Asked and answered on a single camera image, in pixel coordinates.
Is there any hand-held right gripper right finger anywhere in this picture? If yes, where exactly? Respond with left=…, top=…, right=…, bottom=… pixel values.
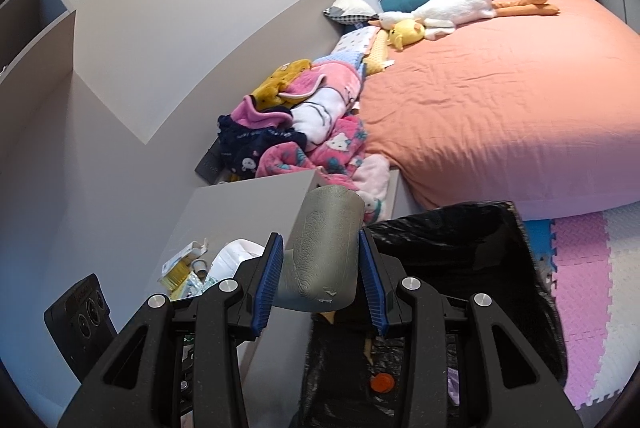
left=358, top=227, right=585, bottom=428

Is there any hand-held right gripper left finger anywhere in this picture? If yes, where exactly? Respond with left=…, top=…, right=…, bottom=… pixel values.
left=57, top=232, right=286, bottom=428

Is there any grey paper cup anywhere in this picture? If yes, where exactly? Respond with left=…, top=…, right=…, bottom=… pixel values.
left=275, top=185, right=366, bottom=313

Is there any long white printed carton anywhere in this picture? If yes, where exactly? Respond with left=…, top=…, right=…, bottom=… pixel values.
left=160, top=238, right=208, bottom=289

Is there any black lined trash bin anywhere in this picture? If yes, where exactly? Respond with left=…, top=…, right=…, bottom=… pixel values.
left=295, top=202, right=568, bottom=428

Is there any white plastic bag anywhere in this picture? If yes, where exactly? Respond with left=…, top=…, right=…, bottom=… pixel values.
left=207, top=238, right=266, bottom=293

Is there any crumpled printed wrapper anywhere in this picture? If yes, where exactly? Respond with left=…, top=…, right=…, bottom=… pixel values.
left=174, top=273, right=221, bottom=301

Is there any grey bedside table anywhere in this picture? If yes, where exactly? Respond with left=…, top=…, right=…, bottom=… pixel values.
left=162, top=169, right=331, bottom=428

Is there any pink cartoon print fleece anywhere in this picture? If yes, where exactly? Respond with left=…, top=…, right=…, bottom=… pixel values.
left=255, top=113, right=391, bottom=221

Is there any pink hooded fleece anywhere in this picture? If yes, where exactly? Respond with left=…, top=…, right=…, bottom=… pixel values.
left=227, top=60, right=363, bottom=143

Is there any pastel foam floor mat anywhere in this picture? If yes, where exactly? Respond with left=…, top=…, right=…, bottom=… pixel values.
left=520, top=203, right=640, bottom=411

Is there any orange bed sheet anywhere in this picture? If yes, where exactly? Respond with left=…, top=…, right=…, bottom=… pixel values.
left=357, top=0, right=640, bottom=221

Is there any long yellow cushion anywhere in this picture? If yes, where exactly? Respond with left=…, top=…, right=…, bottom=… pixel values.
left=365, top=30, right=394, bottom=76

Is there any white patterned small pillow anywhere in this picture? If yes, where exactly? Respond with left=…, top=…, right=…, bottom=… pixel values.
left=336, top=28, right=381, bottom=58

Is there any yellow duck plush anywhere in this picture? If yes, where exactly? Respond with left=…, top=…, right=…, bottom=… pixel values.
left=387, top=18, right=427, bottom=52

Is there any patchwork pillow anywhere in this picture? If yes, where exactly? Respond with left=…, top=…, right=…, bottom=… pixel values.
left=322, top=0, right=393, bottom=26

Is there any white goose plush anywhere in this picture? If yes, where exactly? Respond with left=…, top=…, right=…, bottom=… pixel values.
left=370, top=0, right=561, bottom=41

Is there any grey bed frame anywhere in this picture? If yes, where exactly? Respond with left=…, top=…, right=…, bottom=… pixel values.
left=387, top=168, right=436, bottom=221

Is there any dark wall socket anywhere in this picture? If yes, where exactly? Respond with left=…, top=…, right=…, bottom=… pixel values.
left=195, top=138, right=224, bottom=182

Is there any grey wall shelf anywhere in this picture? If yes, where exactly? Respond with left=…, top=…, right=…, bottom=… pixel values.
left=0, top=0, right=78, bottom=109

